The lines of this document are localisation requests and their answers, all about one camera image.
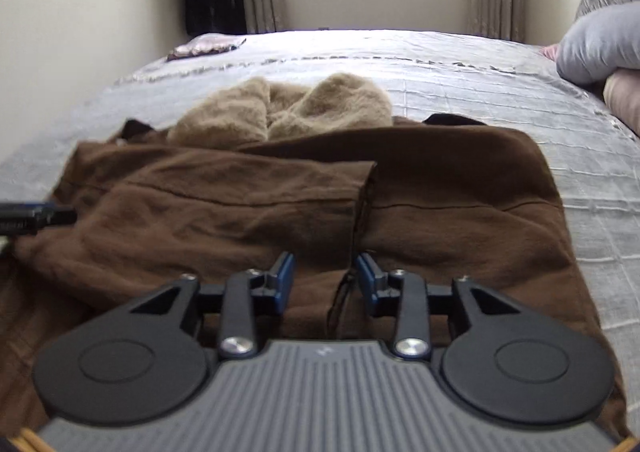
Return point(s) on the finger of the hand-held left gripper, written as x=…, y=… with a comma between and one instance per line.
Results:
x=40, y=218

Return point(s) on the pale pink pillow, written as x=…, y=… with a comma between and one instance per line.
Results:
x=624, y=99

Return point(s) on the brown coat with fur collar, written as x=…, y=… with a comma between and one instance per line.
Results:
x=240, y=212

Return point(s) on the plain grey pillow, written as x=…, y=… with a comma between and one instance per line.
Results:
x=600, y=49

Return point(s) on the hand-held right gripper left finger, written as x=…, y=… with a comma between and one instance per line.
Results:
x=285, y=279

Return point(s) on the folded pink patterned cloth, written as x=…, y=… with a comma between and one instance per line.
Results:
x=205, y=47

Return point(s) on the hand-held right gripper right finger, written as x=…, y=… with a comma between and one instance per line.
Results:
x=365, y=279

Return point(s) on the bed with grey bedspread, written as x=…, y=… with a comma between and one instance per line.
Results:
x=475, y=81

